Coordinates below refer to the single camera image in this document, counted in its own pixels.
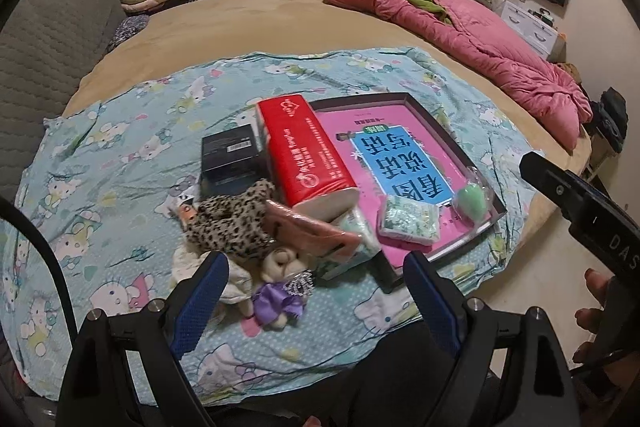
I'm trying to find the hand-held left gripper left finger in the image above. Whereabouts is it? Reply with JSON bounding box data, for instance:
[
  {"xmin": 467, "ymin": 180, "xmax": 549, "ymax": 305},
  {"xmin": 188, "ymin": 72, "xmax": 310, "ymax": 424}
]
[{"xmin": 62, "ymin": 251, "xmax": 231, "ymax": 427}]

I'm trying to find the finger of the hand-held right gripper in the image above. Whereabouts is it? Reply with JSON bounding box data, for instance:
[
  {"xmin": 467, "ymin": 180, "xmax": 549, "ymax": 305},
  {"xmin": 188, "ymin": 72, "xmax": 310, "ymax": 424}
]
[{"xmin": 519, "ymin": 152, "xmax": 581, "ymax": 220}]

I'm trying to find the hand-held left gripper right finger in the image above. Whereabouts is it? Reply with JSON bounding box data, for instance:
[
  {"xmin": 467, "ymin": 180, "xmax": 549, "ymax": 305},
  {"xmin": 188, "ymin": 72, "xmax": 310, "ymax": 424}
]
[{"xmin": 402, "ymin": 251, "xmax": 583, "ymax": 427}]

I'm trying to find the white fluffy scrunchie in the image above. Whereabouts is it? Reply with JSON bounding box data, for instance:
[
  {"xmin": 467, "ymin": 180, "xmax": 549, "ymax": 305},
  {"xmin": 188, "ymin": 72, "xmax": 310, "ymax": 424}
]
[{"xmin": 170, "ymin": 247, "xmax": 256, "ymax": 308}]

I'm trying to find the leopard print scrunchie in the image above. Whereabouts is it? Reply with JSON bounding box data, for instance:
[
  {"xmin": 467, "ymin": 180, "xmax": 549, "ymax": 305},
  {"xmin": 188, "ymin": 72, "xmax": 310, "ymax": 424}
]
[{"xmin": 185, "ymin": 179, "xmax": 276, "ymax": 260}]

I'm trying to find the plush rabbit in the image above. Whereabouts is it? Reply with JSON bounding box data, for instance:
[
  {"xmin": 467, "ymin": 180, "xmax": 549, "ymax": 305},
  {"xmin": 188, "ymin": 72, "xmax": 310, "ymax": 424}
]
[{"xmin": 250, "ymin": 246, "xmax": 316, "ymax": 330}]

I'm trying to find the dark-rimmed box tray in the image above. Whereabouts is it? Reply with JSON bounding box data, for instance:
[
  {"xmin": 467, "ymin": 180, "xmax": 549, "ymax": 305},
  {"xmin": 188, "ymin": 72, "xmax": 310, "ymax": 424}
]
[{"xmin": 309, "ymin": 92, "xmax": 508, "ymax": 293}]

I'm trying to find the person's right hand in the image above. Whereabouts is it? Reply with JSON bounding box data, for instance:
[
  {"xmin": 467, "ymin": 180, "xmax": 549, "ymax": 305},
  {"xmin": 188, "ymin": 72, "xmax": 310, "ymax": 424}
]
[{"xmin": 572, "ymin": 268, "xmax": 611, "ymax": 365}]

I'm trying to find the green sponge in plastic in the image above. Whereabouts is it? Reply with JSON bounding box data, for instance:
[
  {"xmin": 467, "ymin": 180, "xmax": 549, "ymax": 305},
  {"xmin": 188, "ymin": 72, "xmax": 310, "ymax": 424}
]
[{"xmin": 452, "ymin": 167, "xmax": 493, "ymax": 225}]

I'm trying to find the green patterned tissue pack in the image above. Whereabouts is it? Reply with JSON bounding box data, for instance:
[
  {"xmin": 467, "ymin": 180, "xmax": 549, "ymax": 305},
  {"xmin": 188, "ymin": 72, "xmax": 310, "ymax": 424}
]
[{"xmin": 377, "ymin": 194, "xmax": 441, "ymax": 244}]

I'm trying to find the dark bag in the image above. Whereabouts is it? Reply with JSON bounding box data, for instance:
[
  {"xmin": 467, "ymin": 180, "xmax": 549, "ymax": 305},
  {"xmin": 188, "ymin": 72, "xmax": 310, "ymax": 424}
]
[{"xmin": 597, "ymin": 87, "xmax": 628, "ymax": 152}]

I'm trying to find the floral tissue pack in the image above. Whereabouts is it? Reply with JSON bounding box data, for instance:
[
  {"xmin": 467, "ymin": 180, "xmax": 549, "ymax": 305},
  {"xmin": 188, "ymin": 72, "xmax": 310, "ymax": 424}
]
[{"xmin": 320, "ymin": 207, "xmax": 383, "ymax": 280}]

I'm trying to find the pink quilt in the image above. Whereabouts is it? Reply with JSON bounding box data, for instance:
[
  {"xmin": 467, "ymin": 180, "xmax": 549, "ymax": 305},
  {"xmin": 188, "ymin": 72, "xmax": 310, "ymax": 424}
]
[{"xmin": 324, "ymin": 0, "xmax": 593, "ymax": 152}]

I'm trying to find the black box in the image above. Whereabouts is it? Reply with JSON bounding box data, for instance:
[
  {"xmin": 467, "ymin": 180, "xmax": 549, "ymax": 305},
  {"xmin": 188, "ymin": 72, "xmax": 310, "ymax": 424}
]
[{"xmin": 200, "ymin": 124, "xmax": 273, "ymax": 200}]

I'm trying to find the white drawer cabinet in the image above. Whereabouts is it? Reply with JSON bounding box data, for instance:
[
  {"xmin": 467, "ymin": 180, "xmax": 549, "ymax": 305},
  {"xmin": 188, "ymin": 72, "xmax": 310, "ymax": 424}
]
[{"xmin": 497, "ymin": 0, "xmax": 566, "ymax": 60}]

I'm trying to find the cartoon cat printed blanket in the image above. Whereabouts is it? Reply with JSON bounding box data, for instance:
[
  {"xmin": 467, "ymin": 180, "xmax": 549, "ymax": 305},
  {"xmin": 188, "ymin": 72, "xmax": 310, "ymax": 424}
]
[{"xmin": 0, "ymin": 47, "xmax": 546, "ymax": 408}]

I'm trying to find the red tissue pack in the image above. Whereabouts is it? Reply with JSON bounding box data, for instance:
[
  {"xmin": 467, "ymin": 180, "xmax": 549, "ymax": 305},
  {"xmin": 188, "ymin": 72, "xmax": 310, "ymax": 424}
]
[{"xmin": 256, "ymin": 94, "xmax": 361, "ymax": 212}]

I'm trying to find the dark floral pillow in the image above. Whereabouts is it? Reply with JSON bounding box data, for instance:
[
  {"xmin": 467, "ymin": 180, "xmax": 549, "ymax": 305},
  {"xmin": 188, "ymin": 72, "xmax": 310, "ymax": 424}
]
[{"xmin": 107, "ymin": 14, "xmax": 151, "ymax": 52}]

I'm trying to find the grey quilted headboard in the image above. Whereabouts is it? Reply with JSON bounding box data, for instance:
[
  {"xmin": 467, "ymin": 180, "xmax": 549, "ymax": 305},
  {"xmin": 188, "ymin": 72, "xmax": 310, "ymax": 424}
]
[{"xmin": 0, "ymin": 0, "xmax": 126, "ymax": 202}]

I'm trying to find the beige bed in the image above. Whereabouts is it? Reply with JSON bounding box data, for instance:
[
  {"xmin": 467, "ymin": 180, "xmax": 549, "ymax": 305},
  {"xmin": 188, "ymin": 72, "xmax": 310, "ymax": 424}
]
[{"xmin": 62, "ymin": 0, "xmax": 596, "ymax": 258}]

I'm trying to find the black cable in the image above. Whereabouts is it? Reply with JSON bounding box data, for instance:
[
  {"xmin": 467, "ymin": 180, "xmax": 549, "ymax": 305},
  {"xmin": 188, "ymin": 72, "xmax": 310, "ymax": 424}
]
[{"xmin": 0, "ymin": 197, "xmax": 68, "ymax": 325}]

